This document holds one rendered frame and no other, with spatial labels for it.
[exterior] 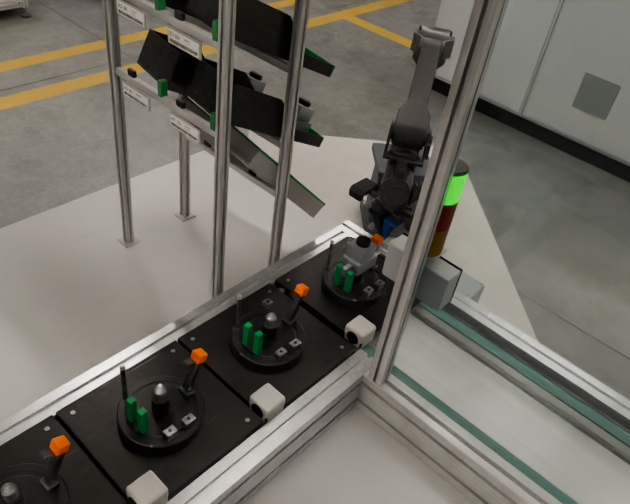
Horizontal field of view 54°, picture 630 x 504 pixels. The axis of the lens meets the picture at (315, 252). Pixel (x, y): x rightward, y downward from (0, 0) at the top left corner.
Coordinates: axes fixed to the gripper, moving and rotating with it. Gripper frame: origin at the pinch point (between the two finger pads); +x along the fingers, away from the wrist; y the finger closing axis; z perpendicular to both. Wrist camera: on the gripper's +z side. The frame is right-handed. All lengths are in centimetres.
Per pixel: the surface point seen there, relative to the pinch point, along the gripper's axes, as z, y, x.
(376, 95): 248, 174, 108
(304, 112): -2.1, 24.5, -16.1
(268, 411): -44.5, -12.0, 10.8
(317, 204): 1.6, 20.2, 6.7
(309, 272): -12.1, 8.9, 12.4
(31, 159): 26, 228, 108
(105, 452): -68, 0, 13
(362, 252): -9.8, -1.7, 1.0
